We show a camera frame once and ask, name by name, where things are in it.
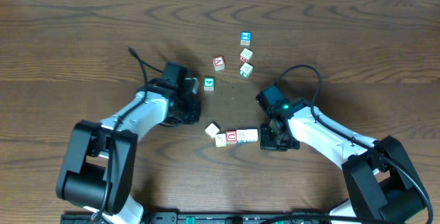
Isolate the plain cream wooden block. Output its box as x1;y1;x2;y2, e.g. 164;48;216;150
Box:
246;128;259;142

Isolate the cream block with yellow side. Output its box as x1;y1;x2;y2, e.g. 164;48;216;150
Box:
205;122;221;139

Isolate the red U wooden block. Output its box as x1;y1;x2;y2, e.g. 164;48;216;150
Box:
225;131;237;144

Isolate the blue-edged number 3 block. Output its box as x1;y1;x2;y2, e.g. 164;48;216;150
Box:
236;129;248;143

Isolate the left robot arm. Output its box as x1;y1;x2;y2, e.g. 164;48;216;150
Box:
56;63;201;223

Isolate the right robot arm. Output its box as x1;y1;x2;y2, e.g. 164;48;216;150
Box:
256;85;432;223

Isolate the green 4 wooden block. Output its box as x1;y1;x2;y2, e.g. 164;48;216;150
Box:
203;77;215;91

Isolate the red A wooden block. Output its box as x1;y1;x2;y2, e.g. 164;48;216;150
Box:
212;56;226;71

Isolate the green J wooden block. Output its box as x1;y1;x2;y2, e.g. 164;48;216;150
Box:
239;63;254;78

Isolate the red M wooden block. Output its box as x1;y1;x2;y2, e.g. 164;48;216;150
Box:
239;48;254;63

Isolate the blue-top wooden block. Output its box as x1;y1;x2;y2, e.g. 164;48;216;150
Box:
240;32;252;46

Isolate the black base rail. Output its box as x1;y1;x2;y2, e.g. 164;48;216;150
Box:
60;212;331;224

